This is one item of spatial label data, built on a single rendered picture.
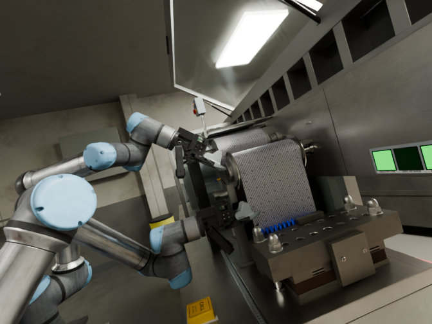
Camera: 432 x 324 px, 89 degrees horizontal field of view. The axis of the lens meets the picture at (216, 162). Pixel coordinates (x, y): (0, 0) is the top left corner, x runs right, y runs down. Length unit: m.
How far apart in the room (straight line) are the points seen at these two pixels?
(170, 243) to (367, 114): 0.66
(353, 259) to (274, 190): 0.29
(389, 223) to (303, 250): 0.27
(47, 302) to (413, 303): 1.13
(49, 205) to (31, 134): 4.49
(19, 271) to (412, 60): 0.85
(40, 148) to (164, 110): 2.26
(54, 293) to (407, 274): 1.13
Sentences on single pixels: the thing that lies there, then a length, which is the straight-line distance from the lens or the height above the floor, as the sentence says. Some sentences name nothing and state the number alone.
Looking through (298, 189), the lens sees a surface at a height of 1.13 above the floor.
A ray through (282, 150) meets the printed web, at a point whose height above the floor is 1.28.
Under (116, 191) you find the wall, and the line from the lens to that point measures 4.54.
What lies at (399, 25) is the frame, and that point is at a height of 1.47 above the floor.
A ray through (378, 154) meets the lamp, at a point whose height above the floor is 1.20.
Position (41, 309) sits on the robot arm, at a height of 0.96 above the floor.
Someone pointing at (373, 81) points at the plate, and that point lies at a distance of 0.70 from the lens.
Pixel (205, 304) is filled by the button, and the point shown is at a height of 0.92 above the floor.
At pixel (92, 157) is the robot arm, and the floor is 1.40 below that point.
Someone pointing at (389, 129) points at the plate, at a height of 1.26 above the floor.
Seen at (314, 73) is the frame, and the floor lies 1.50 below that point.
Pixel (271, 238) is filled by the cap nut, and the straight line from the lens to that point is 0.62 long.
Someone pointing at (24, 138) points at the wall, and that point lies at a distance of 5.02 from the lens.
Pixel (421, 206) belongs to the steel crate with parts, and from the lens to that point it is 3.03.
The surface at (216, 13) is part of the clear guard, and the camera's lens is 1.01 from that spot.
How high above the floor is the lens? 1.29
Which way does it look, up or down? 1 degrees up
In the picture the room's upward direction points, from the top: 15 degrees counter-clockwise
